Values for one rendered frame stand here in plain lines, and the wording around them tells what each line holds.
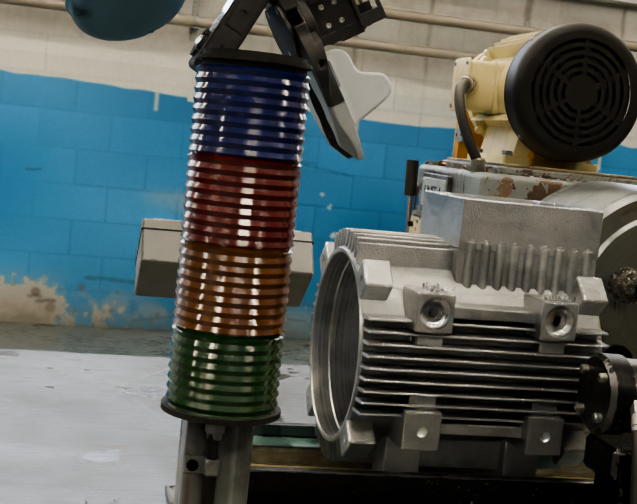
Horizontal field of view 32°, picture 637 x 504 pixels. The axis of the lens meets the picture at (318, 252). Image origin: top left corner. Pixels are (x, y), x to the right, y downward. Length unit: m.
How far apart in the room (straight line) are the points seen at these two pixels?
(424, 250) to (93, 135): 5.56
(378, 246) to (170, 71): 5.58
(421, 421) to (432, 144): 5.95
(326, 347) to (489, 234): 0.19
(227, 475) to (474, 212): 0.36
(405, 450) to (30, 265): 5.63
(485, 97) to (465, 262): 0.73
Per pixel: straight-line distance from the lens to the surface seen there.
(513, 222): 0.90
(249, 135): 0.56
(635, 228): 1.23
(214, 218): 0.56
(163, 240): 1.09
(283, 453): 0.97
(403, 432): 0.85
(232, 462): 0.60
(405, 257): 0.88
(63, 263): 6.45
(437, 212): 0.94
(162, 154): 6.43
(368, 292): 0.84
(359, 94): 0.94
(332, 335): 0.99
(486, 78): 1.60
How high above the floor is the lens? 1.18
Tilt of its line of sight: 6 degrees down
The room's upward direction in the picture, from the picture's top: 6 degrees clockwise
